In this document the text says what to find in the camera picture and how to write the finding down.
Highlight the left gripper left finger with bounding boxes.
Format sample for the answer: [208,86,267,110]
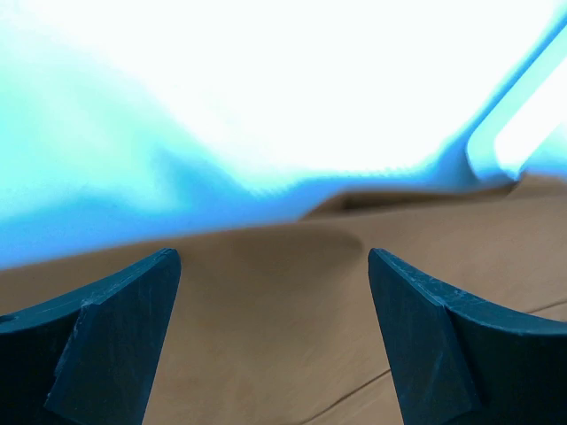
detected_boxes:
[1,249,181,424]

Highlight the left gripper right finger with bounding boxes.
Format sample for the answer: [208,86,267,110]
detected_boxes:
[368,249,566,424]

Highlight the brown trousers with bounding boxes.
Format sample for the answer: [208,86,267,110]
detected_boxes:
[1,175,566,424]

